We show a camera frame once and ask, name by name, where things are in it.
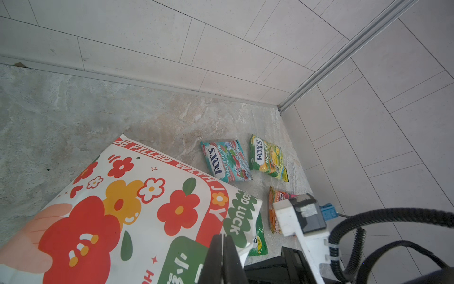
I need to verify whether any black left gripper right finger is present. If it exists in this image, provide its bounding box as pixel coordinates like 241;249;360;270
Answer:
222;235;248;284

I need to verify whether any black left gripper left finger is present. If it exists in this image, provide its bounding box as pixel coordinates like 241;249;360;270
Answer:
198;234;223;284

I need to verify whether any orange snack packet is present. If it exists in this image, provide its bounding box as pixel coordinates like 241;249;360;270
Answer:
267;185;298;235

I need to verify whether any white floral paper bag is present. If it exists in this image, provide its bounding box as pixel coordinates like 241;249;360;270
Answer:
1;136;262;284

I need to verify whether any teal Fox's candy packet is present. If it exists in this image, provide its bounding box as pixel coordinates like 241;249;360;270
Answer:
201;140;253;183

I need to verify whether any yellow green Fox's candy packet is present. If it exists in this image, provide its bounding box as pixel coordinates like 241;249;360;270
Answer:
249;135;288;182

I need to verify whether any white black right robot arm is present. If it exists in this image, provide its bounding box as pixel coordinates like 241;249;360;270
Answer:
244;208;454;284

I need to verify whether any right corner aluminium profile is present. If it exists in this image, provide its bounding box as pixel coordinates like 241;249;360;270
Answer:
277;0;418;113

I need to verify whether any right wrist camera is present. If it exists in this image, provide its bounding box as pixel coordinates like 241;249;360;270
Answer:
273;194;331;284

